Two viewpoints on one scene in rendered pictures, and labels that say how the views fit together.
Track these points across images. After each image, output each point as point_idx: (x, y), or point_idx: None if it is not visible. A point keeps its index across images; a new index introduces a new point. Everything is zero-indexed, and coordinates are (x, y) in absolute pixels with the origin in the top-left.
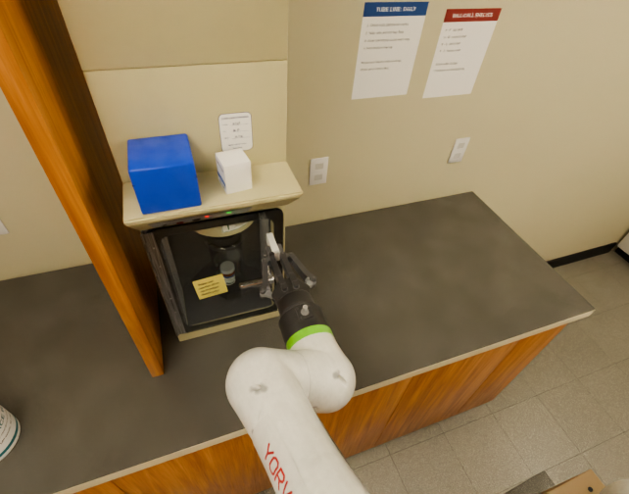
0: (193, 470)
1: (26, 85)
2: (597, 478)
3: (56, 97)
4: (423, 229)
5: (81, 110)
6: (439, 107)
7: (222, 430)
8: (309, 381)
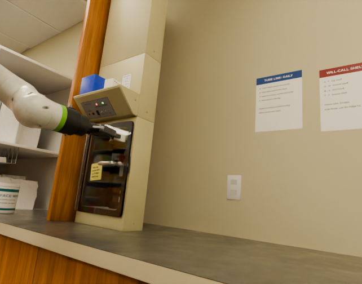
0: None
1: (79, 58)
2: None
3: None
4: (324, 257)
5: None
6: (346, 140)
7: (15, 225)
8: (23, 88)
